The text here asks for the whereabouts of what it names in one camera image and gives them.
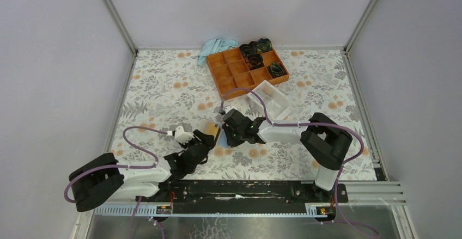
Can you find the dark rolled band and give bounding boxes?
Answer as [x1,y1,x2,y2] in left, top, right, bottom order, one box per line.
[268,62,287,78]
[239,41,258,59]
[246,53,264,70]

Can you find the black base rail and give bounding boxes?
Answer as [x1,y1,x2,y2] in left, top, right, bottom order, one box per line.
[140,180,349,215]

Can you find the white card box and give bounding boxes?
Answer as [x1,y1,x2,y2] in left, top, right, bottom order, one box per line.
[252,80,291,120]

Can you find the dark rolled band top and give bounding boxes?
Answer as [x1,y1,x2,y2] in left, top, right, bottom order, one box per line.
[239,41,258,59]

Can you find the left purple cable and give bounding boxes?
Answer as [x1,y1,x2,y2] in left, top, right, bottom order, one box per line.
[64,126,176,204]

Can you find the light blue cloth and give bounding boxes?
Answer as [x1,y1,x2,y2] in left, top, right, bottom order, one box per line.
[198,38,239,67]

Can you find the dark rolled band middle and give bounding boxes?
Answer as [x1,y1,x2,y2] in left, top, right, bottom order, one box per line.
[246,53,264,70]

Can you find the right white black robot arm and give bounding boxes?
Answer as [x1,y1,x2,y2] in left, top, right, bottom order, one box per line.
[221,108,353,202]

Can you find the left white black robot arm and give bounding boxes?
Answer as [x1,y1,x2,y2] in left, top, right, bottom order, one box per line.
[64,126,217,212]

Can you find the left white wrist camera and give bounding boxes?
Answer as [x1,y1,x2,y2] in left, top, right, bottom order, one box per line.
[173,126,194,145]

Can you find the orange compartment tray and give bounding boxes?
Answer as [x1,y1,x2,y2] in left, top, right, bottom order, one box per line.
[206,48,290,100]

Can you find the dark rolled band right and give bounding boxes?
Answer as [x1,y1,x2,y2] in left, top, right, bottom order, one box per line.
[268,62,287,78]

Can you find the purple cable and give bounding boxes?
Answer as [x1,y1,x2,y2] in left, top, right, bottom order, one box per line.
[219,87,381,237]
[64,126,176,204]

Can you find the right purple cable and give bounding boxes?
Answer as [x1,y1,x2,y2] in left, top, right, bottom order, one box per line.
[219,87,381,237]

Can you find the dark rolled band corner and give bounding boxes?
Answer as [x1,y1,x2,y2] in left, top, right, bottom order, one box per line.
[256,38,273,53]

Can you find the beige card holder wallet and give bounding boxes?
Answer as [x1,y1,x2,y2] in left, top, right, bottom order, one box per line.
[199,119,230,148]

